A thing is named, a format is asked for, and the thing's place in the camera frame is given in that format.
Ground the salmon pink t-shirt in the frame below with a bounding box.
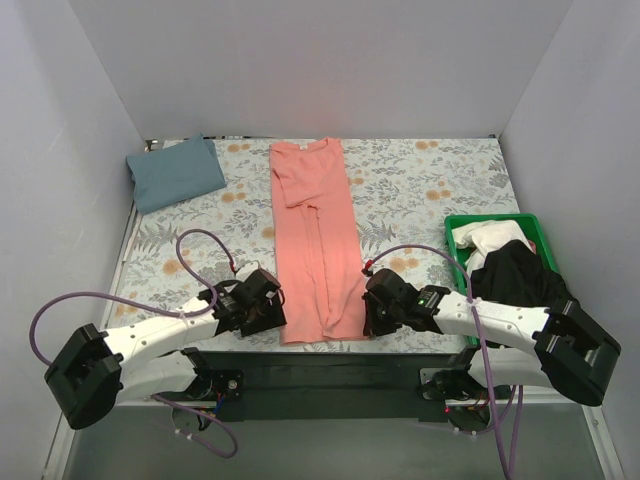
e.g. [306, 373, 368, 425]
[269, 138, 365, 344]

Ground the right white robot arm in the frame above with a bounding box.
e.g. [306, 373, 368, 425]
[363, 269, 621, 406]

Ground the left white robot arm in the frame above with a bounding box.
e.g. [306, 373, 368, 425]
[44, 268, 286, 430]

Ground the white t-shirt in bin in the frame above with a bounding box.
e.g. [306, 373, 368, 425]
[452, 220, 534, 271]

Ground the black t-shirt in bin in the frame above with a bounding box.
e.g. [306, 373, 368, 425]
[470, 240, 577, 307]

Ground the floral patterned table mat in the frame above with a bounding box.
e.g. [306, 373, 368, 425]
[105, 138, 518, 327]

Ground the folded blue-grey t-shirt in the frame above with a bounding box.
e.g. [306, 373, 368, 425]
[126, 134, 227, 214]

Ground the green plastic bin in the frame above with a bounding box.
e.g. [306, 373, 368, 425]
[445, 213, 559, 293]

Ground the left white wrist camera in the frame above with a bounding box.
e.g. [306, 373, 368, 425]
[234, 261, 260, 282]

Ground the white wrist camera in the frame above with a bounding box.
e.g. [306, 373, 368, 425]
[234, 261, 260, 282]
[361, 259, 382, 278]

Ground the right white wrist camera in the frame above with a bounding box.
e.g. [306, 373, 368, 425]
[361, 259, 382, 278]

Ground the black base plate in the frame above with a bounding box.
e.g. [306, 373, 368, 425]
[163, 351, 454, 422]

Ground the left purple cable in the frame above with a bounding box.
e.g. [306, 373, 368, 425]
[28, 228, 240, 459]

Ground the aluminium frame rail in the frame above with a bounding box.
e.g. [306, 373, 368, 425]
[44, 394, 624, 479]

